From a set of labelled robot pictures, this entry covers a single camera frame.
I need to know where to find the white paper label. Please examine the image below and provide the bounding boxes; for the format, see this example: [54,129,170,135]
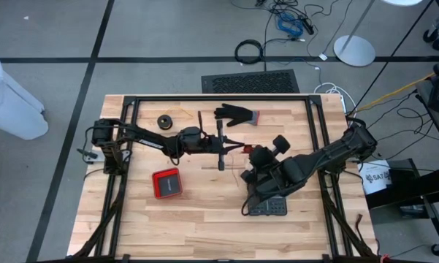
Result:
[357,159,392,196]

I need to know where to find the black work glove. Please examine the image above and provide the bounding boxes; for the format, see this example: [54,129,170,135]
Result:
[213,103,260,127]

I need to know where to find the grey round floor stand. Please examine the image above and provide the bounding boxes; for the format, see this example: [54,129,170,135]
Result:
[332,0,376,68]

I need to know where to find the black bit case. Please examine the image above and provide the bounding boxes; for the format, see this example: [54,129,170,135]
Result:
[247,195,289,217]

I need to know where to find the black coiled cable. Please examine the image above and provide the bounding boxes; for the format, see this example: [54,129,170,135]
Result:
[234,39,264,66]

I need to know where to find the red collapsible container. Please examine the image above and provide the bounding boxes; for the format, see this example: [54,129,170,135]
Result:
[151,167,183,200]

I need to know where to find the yellow wire spool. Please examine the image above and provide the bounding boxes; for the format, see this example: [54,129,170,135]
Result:
[156,105,194,131]

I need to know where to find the red wire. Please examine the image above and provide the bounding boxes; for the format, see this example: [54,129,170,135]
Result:
[229,145,255,187]

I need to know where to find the blue coiled cable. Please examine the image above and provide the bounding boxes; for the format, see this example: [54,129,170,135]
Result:
[276,12,305,37]

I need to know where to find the white trash bin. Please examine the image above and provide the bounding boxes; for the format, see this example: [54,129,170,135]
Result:
[0,50,49,141]

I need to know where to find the black aluminium table frame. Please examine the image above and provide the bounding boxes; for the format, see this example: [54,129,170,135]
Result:
[67,94,379,263]

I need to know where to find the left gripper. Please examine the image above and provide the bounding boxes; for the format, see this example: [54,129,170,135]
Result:
[203,119,246,172]

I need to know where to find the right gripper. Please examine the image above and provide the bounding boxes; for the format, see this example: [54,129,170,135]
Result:
[240,135,291,182]

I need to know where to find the brown strap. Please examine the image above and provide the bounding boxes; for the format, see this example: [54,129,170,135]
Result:
[354,213,367,244]

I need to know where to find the yellow extension cord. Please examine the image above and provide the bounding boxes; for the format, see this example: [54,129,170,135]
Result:
[354,61,439,113]

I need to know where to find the black cable bundle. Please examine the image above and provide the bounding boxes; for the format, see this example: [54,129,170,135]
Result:
[229,0,346,61]

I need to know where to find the black floor grate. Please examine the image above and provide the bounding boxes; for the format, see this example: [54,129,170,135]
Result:
[200,69,300,94]

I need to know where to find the black computer cart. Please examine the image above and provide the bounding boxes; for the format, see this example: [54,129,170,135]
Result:
[364,61,439,256]

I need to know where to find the white cable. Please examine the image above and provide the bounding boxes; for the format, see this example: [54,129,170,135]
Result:
[313,82,357,121]

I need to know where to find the grey metal mounting bracket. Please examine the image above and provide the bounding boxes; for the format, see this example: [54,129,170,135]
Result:
[76,148,107,164]

